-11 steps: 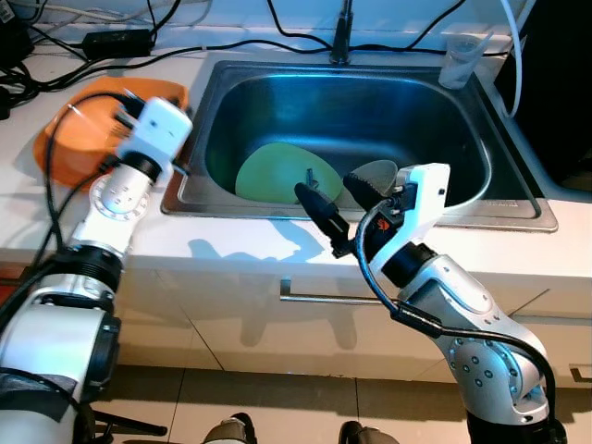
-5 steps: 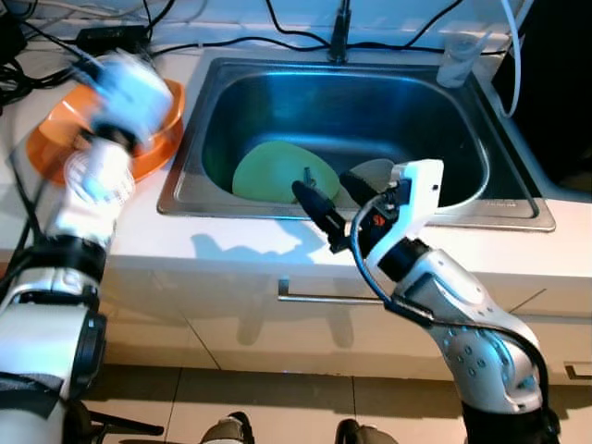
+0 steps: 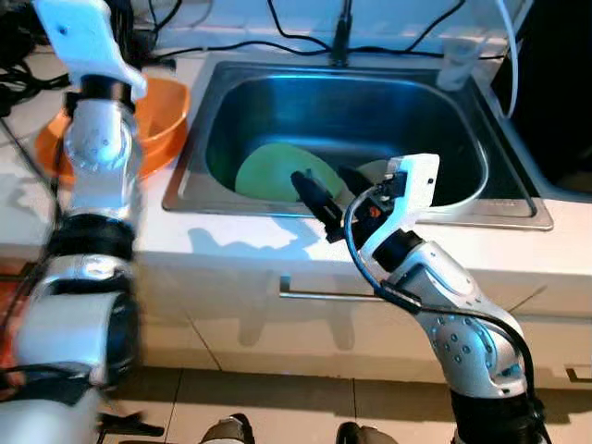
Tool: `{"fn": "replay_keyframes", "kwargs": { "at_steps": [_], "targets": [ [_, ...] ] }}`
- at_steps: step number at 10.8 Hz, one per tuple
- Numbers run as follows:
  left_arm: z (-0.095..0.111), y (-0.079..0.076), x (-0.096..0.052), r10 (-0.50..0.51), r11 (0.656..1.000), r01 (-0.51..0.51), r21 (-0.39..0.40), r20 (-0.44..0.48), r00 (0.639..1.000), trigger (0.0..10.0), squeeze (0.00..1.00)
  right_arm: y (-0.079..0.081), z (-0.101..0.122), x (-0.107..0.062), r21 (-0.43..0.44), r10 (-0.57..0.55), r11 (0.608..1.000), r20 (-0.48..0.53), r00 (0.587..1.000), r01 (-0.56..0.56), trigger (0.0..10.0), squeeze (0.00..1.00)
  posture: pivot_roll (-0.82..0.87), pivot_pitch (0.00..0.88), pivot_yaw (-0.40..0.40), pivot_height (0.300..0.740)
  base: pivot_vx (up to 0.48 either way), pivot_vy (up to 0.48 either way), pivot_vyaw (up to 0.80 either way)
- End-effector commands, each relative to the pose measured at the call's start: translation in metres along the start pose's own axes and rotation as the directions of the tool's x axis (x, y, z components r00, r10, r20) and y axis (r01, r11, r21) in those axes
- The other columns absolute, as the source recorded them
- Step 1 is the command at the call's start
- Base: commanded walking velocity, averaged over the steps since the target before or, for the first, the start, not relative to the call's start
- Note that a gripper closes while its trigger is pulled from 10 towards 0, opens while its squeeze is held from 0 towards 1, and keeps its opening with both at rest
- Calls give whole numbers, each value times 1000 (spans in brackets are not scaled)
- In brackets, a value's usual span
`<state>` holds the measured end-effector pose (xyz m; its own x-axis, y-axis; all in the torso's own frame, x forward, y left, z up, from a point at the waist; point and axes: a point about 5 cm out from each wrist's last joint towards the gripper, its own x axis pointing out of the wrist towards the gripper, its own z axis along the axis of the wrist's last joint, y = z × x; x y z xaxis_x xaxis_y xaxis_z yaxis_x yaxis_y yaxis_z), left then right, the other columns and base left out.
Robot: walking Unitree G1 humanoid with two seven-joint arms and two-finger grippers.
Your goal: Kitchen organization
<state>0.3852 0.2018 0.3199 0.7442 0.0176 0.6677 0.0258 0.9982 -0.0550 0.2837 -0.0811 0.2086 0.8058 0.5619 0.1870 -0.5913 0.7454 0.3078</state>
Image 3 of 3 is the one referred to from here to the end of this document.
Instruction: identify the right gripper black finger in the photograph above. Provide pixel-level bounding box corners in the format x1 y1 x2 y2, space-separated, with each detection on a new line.
336 165 374 195
290 169 341 240

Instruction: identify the orange plastic bowl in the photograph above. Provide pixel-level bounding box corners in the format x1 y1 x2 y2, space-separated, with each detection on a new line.
65 76 191 154

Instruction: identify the orange plastic plate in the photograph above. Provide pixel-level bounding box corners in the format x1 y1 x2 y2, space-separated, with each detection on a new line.
35 111 186 186

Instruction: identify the white bowl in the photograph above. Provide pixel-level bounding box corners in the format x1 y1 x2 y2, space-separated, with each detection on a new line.
356 159 394 184

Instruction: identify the black power adapter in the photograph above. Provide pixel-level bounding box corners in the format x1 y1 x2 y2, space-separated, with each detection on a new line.
139 54 179 71

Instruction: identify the green plastic plate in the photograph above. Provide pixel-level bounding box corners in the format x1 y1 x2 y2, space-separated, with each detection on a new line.
235 143 348 203

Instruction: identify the stainless steel sink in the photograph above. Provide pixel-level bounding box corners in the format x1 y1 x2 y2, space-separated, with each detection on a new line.
162 57 554 230

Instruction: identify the dark metal faucet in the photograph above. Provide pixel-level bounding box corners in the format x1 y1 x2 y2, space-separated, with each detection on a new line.
330 0 357 66

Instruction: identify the clear drinking glass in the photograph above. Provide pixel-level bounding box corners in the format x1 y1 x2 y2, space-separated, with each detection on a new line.
438 39 482 91

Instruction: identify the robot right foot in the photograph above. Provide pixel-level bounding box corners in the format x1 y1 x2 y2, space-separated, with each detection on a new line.
335 421 389 444

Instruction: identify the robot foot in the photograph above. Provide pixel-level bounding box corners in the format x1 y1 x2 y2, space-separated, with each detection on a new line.
335 421 389 444
199 414 255 444

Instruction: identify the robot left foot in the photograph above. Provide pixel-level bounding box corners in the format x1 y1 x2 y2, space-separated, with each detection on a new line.
199 414 255 444

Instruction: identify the black stand leg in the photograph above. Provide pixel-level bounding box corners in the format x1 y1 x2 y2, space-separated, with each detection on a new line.
97 412 167 438

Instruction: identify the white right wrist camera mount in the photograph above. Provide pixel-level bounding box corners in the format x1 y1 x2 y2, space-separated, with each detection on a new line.
356 154 440 260

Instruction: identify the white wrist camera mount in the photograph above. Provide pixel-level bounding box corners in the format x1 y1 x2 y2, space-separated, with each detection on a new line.
32 0 149 101
356 154 440 260

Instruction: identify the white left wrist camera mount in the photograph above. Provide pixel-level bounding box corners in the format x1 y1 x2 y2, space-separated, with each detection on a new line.
32 0 149 101

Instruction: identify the long metal drawer handle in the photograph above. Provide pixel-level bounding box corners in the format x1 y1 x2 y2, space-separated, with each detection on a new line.
279 276 385 302

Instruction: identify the long black counter cable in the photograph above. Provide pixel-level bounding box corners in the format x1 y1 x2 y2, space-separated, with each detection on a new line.
139 39 491 62

